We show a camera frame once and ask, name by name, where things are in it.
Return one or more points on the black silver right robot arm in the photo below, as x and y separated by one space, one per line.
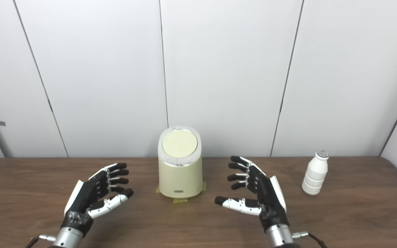
279 237

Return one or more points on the cream-colored lidded bin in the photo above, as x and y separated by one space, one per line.
180 175

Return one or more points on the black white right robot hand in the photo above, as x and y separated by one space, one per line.
269 199

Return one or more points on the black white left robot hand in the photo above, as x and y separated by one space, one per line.
84 196

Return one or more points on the small white plastic bottle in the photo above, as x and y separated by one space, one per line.
315 174

